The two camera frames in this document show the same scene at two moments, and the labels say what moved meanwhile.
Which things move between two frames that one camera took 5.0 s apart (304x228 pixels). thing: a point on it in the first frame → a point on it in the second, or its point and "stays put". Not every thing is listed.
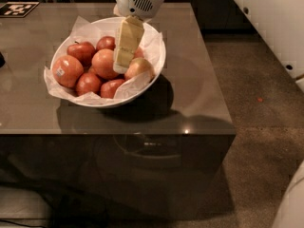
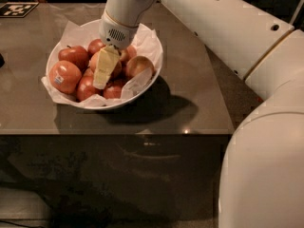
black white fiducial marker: (16, 9) stays put
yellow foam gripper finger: (130, 33) → (107, 59)
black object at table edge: (2, 60) stays put
